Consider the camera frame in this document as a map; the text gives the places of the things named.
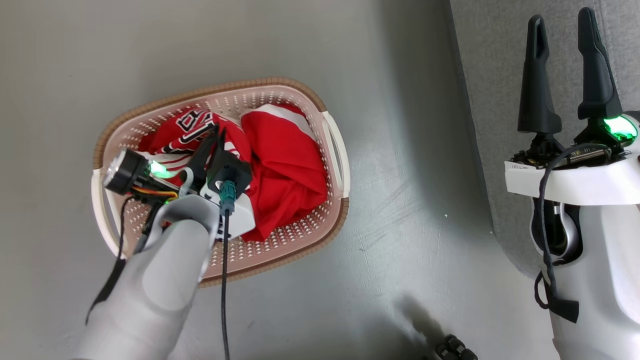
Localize perforated plastic laundry basket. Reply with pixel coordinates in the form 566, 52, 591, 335
91, 76, 351, 288

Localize black ribbed round base part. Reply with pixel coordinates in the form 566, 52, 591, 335
434, 333, 479, 360

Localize grey fabric sofa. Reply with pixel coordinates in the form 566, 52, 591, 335
449, 0, 640, 279

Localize red garment with white bands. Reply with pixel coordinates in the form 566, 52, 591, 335
240, 103, 329, 243

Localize red jersey with striped trim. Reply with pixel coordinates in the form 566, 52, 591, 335
137, 106, 252, 187

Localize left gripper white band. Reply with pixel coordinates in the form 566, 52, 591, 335
102, 128, 257, 242

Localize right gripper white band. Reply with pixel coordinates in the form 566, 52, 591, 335
504, 6, 640, 206

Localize thin black strapped arm cable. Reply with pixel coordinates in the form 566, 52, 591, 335
85, 196, 136, 326
533, 143, 614, 324

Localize black cable with teal plug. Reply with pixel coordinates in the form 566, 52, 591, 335
218, 180, 237, 360

